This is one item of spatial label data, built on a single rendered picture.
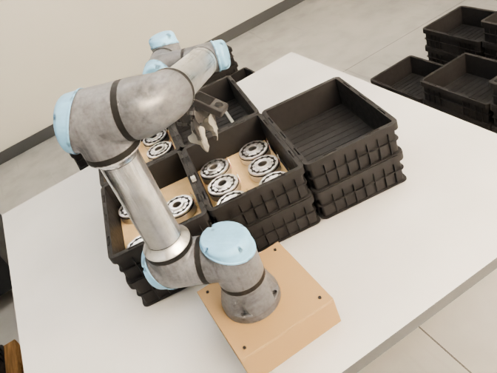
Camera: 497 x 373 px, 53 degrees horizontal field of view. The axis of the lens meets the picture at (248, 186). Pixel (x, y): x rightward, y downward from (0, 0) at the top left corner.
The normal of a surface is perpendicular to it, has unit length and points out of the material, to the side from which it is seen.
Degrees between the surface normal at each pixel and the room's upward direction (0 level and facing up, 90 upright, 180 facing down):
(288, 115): 90
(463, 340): 0
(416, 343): 0
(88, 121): 67
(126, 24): 90
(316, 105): 90
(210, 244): 10
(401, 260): 0
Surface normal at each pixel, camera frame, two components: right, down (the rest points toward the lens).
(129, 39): 0.45, 0.42
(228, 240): -0.15, -0.77
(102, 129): -0.10, 0.58
